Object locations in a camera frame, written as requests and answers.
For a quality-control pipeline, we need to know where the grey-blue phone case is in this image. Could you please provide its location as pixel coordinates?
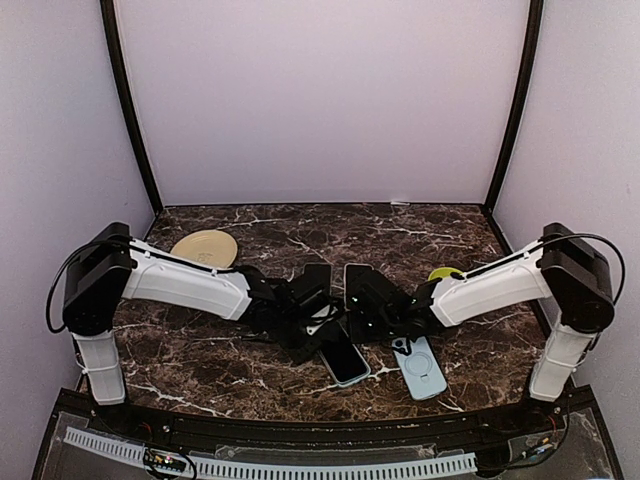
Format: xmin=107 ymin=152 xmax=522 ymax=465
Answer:
xmin=315 ymin=329 xmax=372 ymax=389

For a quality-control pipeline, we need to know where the black frame post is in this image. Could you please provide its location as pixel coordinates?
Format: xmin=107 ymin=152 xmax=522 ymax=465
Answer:
xmin=483 ymin=0 xmax=544 ymax=216
xmin=99 ymin=0 xmax=164 ymax=216

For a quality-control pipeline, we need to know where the white-backed phone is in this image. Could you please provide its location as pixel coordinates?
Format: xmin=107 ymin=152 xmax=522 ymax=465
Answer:
xmin=319 ymin=333 xmax=369 ymax=384

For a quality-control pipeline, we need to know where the lime green bowl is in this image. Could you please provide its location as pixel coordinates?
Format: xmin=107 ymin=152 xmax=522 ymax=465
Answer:
xmin=428 ymin=267 xmax=463 ymax=281

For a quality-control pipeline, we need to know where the black left frame post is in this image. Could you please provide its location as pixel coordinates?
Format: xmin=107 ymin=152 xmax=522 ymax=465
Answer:
xmin=99 ymin=0 xmax=164 ymax=216

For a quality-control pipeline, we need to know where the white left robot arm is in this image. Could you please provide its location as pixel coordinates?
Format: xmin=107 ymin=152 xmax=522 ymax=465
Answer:
xmin=49 ymin=222 xmax=345 ymax=436

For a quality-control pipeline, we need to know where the light blue phone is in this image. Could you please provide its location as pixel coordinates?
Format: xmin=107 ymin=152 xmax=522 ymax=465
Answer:
xmin=391 ymin=337 xmax=448 ymax=401

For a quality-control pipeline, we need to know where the black right frame post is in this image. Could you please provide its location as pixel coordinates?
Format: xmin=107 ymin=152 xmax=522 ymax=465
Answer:
xmin=483 ymin=0 xmax=544 ymax=216

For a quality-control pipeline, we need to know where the white slotted cable duct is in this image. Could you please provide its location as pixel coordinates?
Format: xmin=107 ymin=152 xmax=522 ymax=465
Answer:
xmin=63 ymin=427 xmax=477 ymax=479

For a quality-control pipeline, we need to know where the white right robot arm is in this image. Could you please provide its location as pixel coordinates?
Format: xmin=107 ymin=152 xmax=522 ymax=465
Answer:
xmin=344 ymin=223 xmax=623 ymax=434

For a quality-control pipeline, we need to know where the beige ceramic plate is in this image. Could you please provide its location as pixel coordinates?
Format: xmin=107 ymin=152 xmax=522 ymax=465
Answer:
xmin=170 ymin=230 xmax=238 ymax=269

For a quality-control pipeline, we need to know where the purple-edged black phone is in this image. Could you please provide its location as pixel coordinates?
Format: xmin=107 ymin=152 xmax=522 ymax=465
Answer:
xmin=302 ymin=263 xmax=332 ymax=296

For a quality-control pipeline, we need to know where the black phone light-blue edge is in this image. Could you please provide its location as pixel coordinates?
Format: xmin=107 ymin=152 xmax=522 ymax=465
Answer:
xmin=343 ymin=263 xmax=373 ymax=303

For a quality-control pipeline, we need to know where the black front table rail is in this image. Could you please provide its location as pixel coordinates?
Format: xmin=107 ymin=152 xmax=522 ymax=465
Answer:
xmin=46 ymin=386 xmax=598 ymax=451

